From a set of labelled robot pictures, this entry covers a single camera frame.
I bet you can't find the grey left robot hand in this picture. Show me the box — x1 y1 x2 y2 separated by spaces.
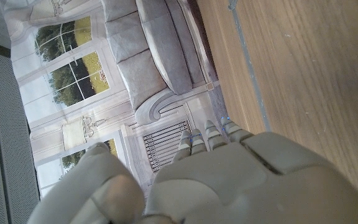
26 117 358 224

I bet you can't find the long grey tape strip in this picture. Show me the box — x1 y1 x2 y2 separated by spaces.
230 0 272 132

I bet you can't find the printed living room backdrop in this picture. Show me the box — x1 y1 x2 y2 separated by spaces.
3 0 229 200

